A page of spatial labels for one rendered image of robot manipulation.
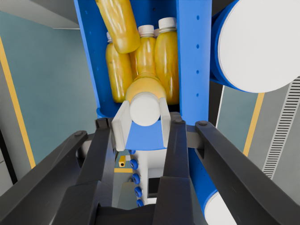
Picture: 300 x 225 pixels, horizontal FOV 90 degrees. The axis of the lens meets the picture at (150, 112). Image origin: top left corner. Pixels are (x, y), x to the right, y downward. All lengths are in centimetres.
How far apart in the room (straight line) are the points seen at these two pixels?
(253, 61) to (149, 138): 38
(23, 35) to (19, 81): 43
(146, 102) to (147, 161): 53
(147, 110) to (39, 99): 176
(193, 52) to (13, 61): 183
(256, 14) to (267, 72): 16
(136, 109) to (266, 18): 44
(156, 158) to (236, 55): 48
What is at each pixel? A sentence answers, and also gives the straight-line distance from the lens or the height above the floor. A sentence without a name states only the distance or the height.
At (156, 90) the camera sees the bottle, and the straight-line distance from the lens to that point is 21.
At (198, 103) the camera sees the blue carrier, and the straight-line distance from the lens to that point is 31.
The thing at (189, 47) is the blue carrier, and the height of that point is 121.
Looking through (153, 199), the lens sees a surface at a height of 108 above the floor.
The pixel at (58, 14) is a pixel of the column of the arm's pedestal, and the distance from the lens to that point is 122.
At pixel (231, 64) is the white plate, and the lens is 50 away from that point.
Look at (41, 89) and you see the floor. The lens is 186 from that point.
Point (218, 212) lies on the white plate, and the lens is 78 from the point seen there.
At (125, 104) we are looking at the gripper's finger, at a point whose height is 131.
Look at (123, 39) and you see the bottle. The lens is 38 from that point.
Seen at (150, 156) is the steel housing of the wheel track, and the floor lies 93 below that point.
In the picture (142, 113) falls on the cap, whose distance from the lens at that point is 19.
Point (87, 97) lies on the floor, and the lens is 165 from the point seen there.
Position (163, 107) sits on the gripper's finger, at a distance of 15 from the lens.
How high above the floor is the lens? 148
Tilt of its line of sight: 71 degrees down
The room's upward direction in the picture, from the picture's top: 179 degrees counter-clockwise
